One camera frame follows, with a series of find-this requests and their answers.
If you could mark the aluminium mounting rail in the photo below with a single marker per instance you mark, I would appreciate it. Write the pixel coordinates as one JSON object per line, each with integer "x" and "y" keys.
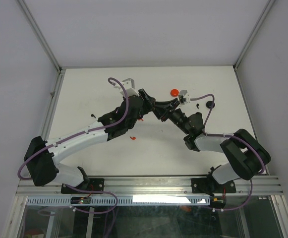
{"x": 181, "y": 185}

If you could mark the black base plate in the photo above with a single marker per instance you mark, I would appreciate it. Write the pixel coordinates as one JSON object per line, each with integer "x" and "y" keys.
{"x": 84, "y": 186}
{"x": 211, "y": 187}

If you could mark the small green circuit board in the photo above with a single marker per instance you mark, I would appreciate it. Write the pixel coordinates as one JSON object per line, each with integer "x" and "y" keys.
{"x": 81, "y": 200}

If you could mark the aluminium frame post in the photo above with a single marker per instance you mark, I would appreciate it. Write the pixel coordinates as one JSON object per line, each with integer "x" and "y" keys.
{"x": 38, "y": 33}
{"x": 261, "y": 19}

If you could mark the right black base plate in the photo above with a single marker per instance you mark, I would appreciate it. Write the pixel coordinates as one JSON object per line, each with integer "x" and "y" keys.
{"x": 211, "y": 187}

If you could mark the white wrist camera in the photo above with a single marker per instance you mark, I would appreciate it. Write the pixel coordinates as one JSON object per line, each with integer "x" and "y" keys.
{"x": 184, "y": 97}
{"x": 129, "y": 86}

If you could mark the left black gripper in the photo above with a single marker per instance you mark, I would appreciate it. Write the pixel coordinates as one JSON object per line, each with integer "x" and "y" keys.
{"x": 148, "y": 105}

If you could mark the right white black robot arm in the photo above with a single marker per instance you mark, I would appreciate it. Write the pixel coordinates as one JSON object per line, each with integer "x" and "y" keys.
{"x": 246, "y": 156}

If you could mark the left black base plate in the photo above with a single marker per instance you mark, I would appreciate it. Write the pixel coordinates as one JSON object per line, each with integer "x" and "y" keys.
{"x": 84, "y": 186}

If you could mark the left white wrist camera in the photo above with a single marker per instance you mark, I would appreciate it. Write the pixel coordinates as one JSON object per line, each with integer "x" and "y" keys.
{"x": 129, "y": 86}

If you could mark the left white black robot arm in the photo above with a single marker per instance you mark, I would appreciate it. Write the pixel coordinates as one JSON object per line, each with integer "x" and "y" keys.
{"x": 43, "y": 158}

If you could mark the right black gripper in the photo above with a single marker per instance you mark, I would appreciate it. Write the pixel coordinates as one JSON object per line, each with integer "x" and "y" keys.
{"x": 163, "y": 113}

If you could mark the right aluminium frame post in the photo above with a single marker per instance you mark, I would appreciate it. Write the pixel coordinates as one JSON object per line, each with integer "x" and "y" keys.
{"x": 261, "y": 19}

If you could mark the grey slotted cable duct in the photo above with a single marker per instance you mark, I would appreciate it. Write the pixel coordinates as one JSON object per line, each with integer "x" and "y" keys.
{"x": 136, "y": 200}

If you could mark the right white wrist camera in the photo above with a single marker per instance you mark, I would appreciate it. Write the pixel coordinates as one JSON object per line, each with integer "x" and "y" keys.
{"x": 184, "y": 97}

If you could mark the left aluminium frame post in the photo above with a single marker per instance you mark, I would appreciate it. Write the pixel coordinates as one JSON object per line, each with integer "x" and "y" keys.
{"x": 38, "y": 33}

